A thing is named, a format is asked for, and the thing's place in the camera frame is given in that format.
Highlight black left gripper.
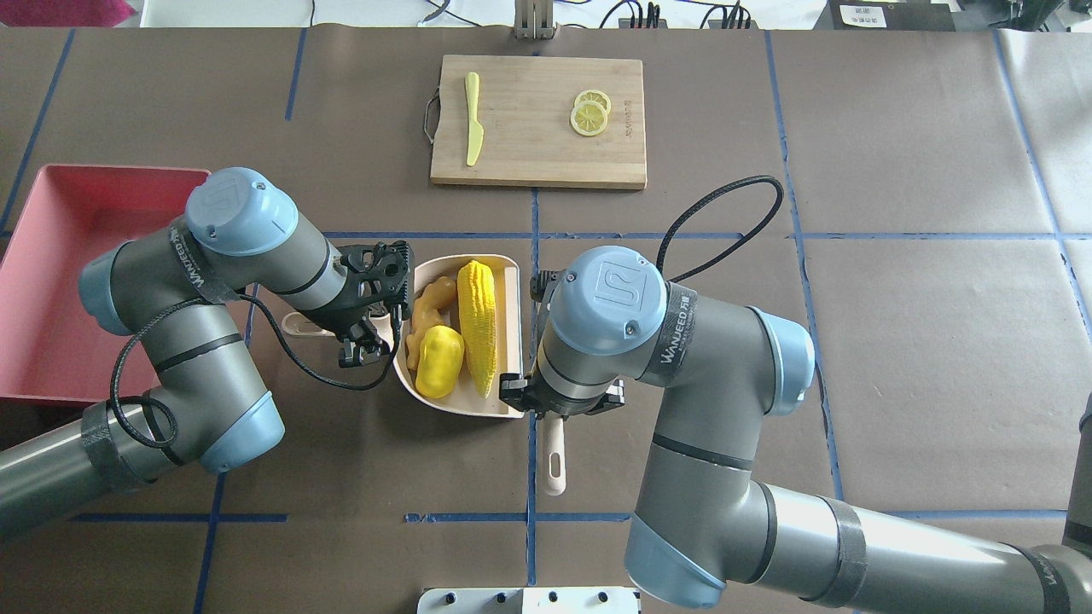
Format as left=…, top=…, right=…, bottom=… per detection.
left=328, top=240, right=415, bottom=369

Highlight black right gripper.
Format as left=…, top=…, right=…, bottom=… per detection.
left=499, top=373, right=625, bottom=420

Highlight cream plastic dustpan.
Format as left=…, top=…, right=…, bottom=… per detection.
left=282, top=253, right=526, bottom=420

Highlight cream hand brush black bristles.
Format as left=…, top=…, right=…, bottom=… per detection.
left=539, top=413, right=568, bottom=496

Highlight tan toy ginger root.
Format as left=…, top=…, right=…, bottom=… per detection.
left=404, top=276, right=456, bottom=370

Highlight yellow toy corn cob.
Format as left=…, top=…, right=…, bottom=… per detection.
left=456, top=259, right=497, bottom=397

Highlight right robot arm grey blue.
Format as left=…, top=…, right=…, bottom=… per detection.
left=500, top=246, right=1089, bottom=613

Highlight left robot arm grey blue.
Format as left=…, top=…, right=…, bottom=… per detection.
left=3, top=167, right=414, bottom=544

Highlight pink plastic bin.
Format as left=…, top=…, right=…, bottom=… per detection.
left=1, top=165, right=207, bottom=408

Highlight green plastic knife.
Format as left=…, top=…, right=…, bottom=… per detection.
left=464, top=72, right=485, bottom=167

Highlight bamboo cutting board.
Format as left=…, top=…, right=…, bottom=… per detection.
left=430, top=55, right=648, bottom=190

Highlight lower lemon slice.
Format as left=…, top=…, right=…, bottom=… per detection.
left=569, top=101, right=609, bottom=137

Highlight lemon slice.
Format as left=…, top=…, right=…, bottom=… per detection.
left=573, top=88, right=613, bottom=115
left=569, top=101, right=609, bottom=137

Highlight upper lemon slice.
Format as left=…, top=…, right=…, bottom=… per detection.
left=573, top=88, right=613, bottom=115

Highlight magenta cloth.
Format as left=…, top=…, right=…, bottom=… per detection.
left=1, top=1, right=137, bottom=28

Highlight black power adapter box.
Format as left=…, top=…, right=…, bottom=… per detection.
left=814, top=1, right=956, bottom=32

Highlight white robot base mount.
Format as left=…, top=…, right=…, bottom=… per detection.
left=416, top=586, right=643, bottom=613

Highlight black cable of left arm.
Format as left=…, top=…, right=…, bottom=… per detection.
left=109, top=290, right=402, bottom=467

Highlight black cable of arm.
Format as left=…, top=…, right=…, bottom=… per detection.
left=655, top=175, right=786, bottom=284
left=109, top=290, right=402, bottom=467

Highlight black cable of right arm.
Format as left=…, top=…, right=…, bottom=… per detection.
left=655, top=175, right=786, bottom=284

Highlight aluminium frame post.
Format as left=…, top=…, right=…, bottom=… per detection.
left=514, top=0, right=557, bottom=40

